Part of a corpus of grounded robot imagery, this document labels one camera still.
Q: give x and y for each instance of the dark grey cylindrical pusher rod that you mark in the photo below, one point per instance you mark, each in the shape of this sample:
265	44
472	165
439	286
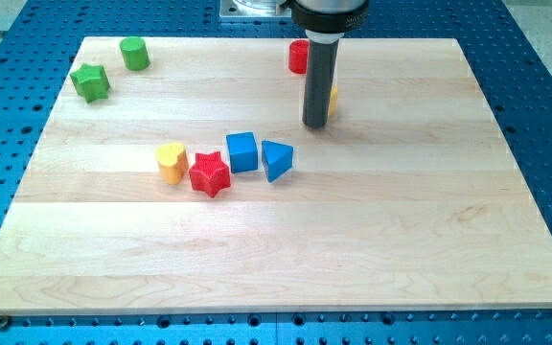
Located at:
319	77

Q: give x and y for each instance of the yellow hexagon block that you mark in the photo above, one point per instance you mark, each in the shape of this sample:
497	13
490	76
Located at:
333	101

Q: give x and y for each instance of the red cylinder block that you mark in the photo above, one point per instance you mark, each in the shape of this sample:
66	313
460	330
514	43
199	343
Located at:
298	51

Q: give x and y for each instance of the blue triangle block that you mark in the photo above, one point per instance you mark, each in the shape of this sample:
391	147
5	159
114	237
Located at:
277	159

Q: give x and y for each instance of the blue cube block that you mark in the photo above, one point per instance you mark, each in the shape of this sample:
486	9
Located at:
243	152

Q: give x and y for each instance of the red star block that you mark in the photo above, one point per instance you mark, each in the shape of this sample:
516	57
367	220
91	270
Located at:
209	174

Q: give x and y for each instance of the green cylinder block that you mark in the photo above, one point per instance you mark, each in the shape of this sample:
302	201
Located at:
135	53

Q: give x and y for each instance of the yellow heart block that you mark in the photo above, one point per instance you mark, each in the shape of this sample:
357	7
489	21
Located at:
172	162

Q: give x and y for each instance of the light wooden board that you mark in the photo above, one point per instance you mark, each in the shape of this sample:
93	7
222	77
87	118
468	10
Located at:
408	199

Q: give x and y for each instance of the green star block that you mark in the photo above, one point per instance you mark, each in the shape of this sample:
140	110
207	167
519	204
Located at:
91	82

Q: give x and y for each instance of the left board clamp screw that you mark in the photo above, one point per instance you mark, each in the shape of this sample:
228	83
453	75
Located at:
4	322

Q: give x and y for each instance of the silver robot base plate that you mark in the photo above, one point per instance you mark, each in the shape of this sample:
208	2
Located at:
252	8

